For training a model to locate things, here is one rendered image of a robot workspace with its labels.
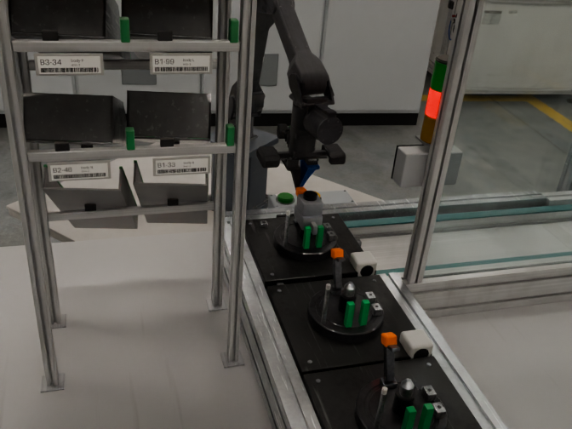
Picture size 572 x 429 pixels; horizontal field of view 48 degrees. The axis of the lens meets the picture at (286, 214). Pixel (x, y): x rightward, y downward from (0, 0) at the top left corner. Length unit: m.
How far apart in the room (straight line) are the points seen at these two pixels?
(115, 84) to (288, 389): 3.46
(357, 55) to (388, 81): 0.31
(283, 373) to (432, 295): 0.43
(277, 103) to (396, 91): 0.87
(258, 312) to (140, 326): 0.26
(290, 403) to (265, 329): 0.18
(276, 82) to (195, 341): 3.27
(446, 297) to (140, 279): 0.67
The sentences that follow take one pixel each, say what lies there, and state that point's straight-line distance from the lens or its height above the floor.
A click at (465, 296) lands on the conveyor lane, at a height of 0.91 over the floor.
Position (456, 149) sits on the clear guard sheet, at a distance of 1.23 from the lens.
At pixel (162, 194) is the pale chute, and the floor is 1.14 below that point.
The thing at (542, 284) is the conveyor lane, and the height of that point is 0.92.
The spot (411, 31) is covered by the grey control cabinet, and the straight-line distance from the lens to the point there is 4.59.
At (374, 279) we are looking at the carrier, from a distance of 1.31.
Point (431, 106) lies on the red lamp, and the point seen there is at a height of 1.33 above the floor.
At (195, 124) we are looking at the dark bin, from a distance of 1.02.
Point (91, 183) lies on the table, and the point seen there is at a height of 0.86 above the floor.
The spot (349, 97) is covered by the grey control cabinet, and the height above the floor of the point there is 0.23.
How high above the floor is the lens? 1.72
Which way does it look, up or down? 30 degrees down
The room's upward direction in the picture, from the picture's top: 5 degrees clockwise
